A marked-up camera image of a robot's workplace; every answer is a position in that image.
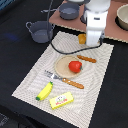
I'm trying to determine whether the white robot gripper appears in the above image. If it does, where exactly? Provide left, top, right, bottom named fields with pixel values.
left=84, top=0, right=111, bottom=46

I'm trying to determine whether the blue-grey saucepan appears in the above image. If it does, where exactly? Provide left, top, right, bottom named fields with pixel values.
left=41, top=1, right=81, bottom=21

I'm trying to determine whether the red toy tomato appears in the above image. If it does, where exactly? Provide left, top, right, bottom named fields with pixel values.
left=68, top=61, right=82, bottom=73

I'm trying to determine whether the orange toy bread loaf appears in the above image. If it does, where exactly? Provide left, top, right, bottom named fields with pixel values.
left=78, top=34, right=86, bottom=44

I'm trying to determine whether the pink toy stove top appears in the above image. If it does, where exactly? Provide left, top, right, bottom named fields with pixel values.
left=49, top=0, right=128, bottom=43

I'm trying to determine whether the white bowl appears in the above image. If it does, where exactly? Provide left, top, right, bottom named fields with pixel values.
left=117, top=4, right=128, bottom=30

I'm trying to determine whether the round wooden plate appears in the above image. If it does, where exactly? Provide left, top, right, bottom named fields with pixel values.
left=54, top=55, right=82, bottom=78

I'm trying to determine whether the yellow toy butter box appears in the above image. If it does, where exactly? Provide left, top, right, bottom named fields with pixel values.
left=49, top=92, right=74, bottom=109

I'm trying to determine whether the yellow toy banana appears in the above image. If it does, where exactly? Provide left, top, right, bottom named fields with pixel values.
left=36, top=82, right=53, bottom=101

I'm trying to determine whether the toy knife wooden handle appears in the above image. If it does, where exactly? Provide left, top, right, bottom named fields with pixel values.
left=77, top=55, right=96, bottom=63

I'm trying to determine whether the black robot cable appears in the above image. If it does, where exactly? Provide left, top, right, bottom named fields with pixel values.
left=48, top=0, right=105, bottom=56

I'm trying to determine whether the blue-grey two-handled pot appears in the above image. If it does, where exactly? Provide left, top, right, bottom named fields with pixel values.
left=26, top=21, right=55, bottom=43

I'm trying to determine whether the toy fork wooden handle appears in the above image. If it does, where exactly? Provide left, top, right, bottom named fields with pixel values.
left=44, top=70, right=84, bottom=89

